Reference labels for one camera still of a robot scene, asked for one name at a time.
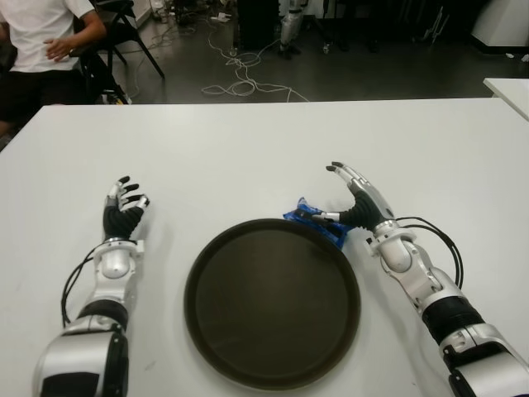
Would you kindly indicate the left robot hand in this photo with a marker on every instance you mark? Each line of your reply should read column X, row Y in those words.
column 122, row 217

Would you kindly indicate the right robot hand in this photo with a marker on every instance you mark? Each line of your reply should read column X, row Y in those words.
column 368, row 207

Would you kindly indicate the blue Oreo package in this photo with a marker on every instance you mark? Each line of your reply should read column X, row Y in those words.
column 301, row 209

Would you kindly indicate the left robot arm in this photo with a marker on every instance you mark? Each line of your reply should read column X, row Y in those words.
column 113, row 269

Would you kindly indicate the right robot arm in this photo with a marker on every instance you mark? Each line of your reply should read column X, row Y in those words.
column 413, row 269

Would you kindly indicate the round brown tray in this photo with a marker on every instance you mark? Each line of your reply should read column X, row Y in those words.
column 273, row 302

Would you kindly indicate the white side table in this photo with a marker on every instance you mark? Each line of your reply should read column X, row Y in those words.
column 510, row 93

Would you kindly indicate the black wheeled chair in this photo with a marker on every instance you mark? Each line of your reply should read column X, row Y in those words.
column 343, row 25

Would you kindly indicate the black folding chair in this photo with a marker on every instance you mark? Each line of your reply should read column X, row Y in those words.
column 124, row 33

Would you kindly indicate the folded metal stand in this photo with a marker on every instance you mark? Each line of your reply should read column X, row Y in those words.
column 436, row 25

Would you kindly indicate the silver humanoid robot leg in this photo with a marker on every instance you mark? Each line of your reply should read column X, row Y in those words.
column 288, row 25

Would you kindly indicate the white paper scrap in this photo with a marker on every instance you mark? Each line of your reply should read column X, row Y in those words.
column 509, row 55

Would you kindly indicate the person in white shirt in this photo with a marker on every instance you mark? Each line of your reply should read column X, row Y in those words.
column 37, row 25

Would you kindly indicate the white power strip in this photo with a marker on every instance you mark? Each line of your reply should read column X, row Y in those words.
column 222, row 17

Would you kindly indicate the white cabinet with black base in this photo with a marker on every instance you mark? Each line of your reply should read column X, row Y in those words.
column 504, row 20

